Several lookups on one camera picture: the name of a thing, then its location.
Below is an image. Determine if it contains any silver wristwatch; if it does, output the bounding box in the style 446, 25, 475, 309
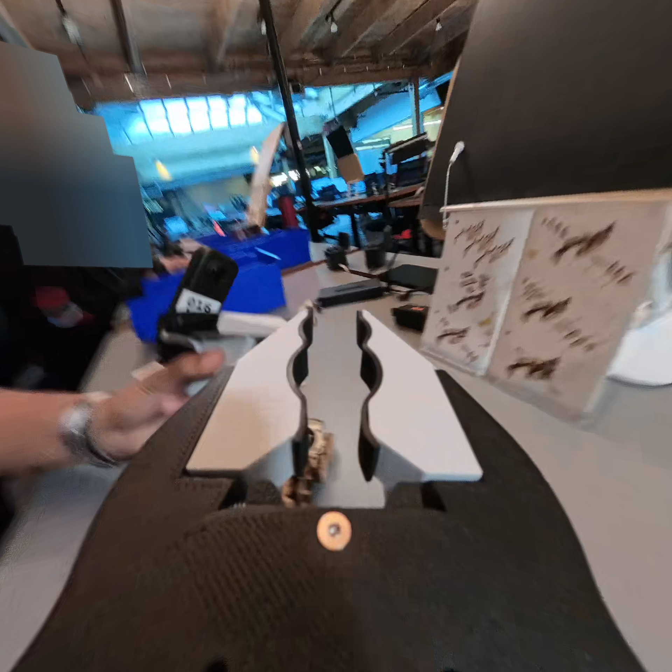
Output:
58, 393, 119, 469

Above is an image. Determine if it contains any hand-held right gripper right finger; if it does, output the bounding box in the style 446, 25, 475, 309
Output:
357, 310, 484, 507

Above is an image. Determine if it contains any blue plastic bin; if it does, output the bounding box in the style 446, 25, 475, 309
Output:
128, 261, 287, 342
197, 228, 312, 272

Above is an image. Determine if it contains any grey desk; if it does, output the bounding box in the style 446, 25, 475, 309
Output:
0, 241, 672, 672

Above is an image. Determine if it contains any black flat device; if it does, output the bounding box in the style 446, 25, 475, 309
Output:
388, 264, 439, 295

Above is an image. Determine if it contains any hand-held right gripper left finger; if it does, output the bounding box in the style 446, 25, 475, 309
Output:
186, 307, 316, 490

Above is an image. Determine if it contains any white stand base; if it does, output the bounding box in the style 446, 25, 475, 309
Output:
609, 302, 672, 387

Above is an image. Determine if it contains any wood-backed black display board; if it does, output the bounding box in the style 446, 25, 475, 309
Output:
419, 0, 672, 224

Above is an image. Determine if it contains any person's left hand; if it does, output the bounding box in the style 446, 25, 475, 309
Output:
94, 349, 228, 464

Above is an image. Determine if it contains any puzzle instruction booklet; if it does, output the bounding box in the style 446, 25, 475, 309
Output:
420, 202, 672, 421

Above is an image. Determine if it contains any layered wooden puzzle model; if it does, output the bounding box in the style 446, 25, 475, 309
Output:
282, 418, 335, 507

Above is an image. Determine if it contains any black power bank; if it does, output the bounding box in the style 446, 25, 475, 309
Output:
316, 280, 387, 309

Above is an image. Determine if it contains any black pole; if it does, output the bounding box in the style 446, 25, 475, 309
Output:
260, 0, 323, 242

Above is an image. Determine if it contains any small black box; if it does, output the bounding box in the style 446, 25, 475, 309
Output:
393, 303, 429, 333

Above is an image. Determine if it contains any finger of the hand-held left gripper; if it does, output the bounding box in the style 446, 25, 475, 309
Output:
217, 311, 288, 339

